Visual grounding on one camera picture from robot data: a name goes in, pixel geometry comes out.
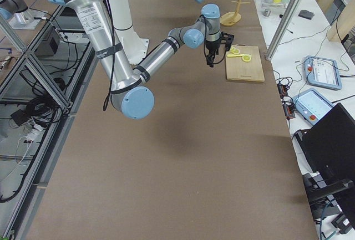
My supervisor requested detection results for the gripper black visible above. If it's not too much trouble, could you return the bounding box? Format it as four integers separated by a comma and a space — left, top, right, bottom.
205, 39, 221, 67

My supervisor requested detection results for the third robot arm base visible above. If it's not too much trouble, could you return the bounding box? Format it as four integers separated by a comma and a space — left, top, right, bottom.
1, 0, 39, 30

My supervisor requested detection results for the wooden cup storage rack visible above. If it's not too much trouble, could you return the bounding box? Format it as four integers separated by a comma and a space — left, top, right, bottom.
219, 0, 253, 27

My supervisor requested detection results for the bamboo cutting board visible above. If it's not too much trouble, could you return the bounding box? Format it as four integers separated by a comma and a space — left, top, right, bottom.
225, 45, 265, 82

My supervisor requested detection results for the yellow plastic knife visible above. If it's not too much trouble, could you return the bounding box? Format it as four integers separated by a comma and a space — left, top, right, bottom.
227, 54, 251, 60

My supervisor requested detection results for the lemon slice on knife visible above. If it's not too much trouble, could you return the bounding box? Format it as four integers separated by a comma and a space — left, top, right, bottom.
241, 54, 252, 62

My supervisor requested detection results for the clear plastic tray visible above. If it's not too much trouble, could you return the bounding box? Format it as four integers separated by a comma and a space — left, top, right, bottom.
261, 0, 287, 9

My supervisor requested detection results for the small metal cylinder weight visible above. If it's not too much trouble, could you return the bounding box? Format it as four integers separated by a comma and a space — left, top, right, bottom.
262, 8, 271, 17

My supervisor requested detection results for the small black square pad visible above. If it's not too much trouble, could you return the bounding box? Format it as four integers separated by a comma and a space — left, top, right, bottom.
298, 9, 315, 20

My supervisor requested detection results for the black orange usb hub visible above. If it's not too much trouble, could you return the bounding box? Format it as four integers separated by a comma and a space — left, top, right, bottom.
277, 82, 295, 120

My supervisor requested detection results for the near teach pendant tablet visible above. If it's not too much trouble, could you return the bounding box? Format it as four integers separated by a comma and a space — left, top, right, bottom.
293, 88, 334, 125

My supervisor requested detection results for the teach pendant tablet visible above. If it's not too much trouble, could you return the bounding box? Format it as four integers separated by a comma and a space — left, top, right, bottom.
304, 55, 342, 90
293, 88, 334, 125

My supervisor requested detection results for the far teach pendant tablet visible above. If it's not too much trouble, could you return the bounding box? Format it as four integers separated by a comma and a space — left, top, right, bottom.
304, 55, 342, 90

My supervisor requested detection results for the black monitor with stand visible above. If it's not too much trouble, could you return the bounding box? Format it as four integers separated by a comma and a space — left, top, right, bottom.
295, 103, 354, 234

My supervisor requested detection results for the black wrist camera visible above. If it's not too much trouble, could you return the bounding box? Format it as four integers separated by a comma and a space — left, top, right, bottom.
220, 32, 234, 52

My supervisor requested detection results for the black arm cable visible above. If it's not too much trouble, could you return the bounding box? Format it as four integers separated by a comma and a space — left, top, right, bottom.
204, 15, 231, 66

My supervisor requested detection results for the aluminium frame post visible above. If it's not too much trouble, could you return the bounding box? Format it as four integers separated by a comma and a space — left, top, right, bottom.
265, 0, 302, 61

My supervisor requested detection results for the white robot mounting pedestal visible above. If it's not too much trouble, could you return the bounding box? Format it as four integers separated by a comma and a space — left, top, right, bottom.
109, 0, 149, 65

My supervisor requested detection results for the aluminium side frame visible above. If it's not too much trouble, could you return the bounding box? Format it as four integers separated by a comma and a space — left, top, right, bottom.
1, 7, 97, 239

